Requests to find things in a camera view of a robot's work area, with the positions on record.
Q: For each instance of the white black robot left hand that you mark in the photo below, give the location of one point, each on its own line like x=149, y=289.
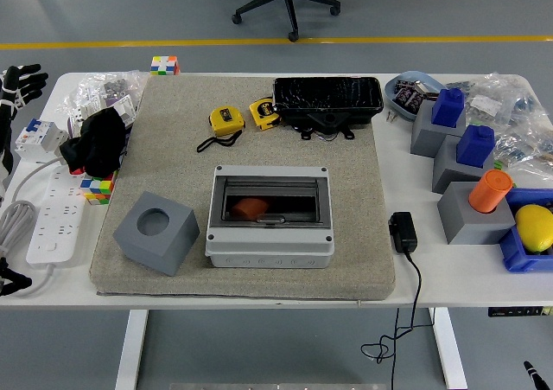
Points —
x=21, y=83

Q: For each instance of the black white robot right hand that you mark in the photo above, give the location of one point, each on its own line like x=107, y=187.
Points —
x=533, y=372

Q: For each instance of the grey block with round hole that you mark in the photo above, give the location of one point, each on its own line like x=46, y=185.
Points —
x=173, y=251

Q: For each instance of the orange cylinder battery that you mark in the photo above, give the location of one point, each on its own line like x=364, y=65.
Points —
x=490, y=191
x=248, y=208

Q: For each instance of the smoky transparent box lid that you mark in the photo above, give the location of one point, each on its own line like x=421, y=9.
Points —
x=302, y=189

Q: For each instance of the grey plastic junction box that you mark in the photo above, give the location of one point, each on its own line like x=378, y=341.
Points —
x=268, y=251

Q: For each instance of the white blue circuit breaker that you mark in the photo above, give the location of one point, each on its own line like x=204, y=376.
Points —
x=39, y=141

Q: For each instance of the black table control panel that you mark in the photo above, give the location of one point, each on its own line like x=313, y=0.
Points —
x=514, y=311

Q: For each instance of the white table leg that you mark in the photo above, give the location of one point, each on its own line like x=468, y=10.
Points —
x=449, y=351
x=129, y=351

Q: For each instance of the clear bag of small parts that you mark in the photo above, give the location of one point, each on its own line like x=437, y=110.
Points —
x=112, y=87

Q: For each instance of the black cloth glove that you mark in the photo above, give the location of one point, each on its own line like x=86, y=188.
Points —
x=99, y=143

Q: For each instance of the blue plastic bin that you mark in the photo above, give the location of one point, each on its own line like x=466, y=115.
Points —
x=518, y=260

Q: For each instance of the colourful puzzle cube with white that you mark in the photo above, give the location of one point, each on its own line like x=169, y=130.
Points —
x=164, y=65

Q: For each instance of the yellow lemon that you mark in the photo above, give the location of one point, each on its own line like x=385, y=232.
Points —
x=535, y=228

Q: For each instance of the white power strip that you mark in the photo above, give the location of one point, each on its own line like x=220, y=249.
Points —
x=56, y=225

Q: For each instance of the grey-brown mat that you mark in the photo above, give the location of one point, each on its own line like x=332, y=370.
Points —
x=173, y=117

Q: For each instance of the grey block holder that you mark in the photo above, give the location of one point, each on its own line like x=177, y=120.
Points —
x=449, y=174
x=425, y=139
x=471, y=228

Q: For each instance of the black power adapter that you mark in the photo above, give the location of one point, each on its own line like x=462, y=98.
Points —
x=403, y=234

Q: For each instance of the small green part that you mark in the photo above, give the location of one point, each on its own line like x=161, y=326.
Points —
x=499, y=164

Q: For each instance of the clear bag of components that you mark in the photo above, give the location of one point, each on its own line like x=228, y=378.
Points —
x=488, y=100
x=523, y=143

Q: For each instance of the blue plastic block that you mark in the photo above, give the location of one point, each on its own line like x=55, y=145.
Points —
x=448, y=109
x=475, y=148

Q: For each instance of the black office chair base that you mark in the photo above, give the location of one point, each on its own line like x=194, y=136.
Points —
x=294, y=1

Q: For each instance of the small metal clip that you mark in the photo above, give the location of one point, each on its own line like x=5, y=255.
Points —
x=392, y=117

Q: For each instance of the silver metal part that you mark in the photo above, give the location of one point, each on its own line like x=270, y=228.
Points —
x=425, y=89

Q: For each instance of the dark purple packets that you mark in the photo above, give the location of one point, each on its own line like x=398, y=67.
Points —
x=408, y=96

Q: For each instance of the light blue dish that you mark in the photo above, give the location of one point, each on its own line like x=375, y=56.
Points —
x=391, y=93

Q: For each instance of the black plastic enclosure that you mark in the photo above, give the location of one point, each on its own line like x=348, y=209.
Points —
x=328, y=96

